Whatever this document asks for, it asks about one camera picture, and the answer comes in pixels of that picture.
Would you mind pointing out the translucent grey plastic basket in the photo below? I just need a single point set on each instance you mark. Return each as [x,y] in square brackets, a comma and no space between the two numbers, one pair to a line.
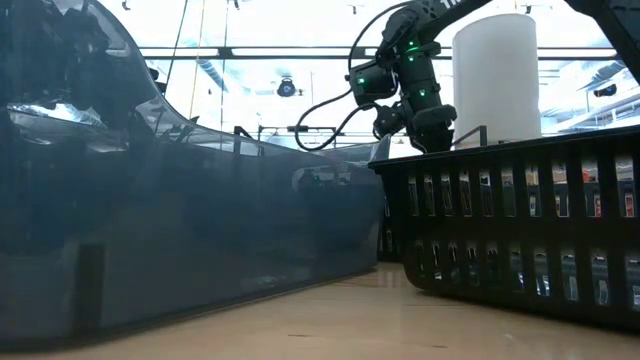
[360,152]
[200,225]

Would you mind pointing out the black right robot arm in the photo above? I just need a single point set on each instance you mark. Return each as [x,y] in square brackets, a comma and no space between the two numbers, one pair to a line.
[420,70]

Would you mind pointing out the white cylindrical column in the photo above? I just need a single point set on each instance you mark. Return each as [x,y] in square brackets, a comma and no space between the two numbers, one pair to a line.
[500,75]

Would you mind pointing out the black slotted plastic basket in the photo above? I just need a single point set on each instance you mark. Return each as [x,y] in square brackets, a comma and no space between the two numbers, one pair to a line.
[500,230]

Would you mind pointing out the small black ceiling fixture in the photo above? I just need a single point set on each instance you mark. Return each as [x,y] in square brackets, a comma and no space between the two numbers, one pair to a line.
[606,91]

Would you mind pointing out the small black clamp fixture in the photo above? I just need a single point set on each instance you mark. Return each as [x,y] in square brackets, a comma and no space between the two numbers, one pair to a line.
[159,82]

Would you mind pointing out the black metal bracket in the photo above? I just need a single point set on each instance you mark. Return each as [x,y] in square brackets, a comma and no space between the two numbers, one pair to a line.
[237,131]
[482,135]

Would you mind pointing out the black hanging dome camera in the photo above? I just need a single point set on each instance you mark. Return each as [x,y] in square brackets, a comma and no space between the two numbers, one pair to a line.
[286,88]

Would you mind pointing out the black metal rail frame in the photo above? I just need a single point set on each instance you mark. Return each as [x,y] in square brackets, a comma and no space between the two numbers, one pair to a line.
[280,128]

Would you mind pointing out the black overhead frame beam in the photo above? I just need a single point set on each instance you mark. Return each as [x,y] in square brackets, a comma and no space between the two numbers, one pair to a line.
[275,57]

